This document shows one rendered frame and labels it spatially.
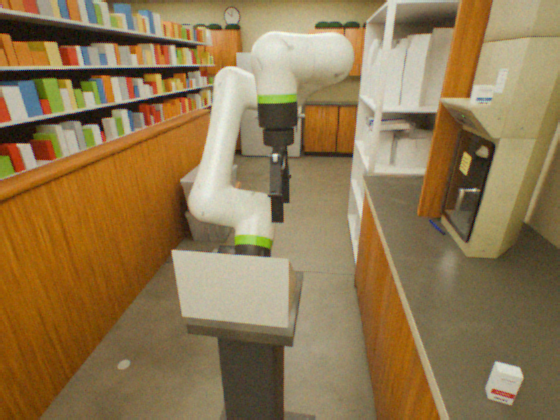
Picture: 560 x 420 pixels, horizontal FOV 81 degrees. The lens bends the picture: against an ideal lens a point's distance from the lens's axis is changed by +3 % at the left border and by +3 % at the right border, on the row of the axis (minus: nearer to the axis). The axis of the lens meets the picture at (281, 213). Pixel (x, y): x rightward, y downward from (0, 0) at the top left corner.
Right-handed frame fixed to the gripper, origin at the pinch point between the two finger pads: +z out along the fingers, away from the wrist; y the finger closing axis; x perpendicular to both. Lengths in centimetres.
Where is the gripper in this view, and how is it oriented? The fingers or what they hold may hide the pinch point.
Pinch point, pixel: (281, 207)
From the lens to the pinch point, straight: 84.3
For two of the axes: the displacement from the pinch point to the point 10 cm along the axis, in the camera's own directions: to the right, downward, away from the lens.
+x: -9.9, -0.2, 1.3
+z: 0.4, 9.2, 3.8
